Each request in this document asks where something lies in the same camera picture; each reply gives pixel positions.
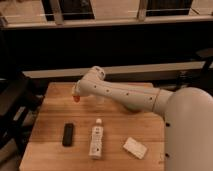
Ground green bowl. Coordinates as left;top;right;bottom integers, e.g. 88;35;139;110
124;105;141;113

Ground black remote control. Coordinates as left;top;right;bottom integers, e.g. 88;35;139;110
62;123;74;147

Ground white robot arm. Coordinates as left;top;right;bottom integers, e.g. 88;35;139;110
72;66;213;171

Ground white sponge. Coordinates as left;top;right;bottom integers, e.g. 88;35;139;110
123;137;147;159

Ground orange red pepper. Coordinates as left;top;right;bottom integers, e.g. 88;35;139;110
73;96;80;103

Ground black chair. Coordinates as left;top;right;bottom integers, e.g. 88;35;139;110
0;77;42;149

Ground white plastic bottle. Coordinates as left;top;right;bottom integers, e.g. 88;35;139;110
89;118;103;159

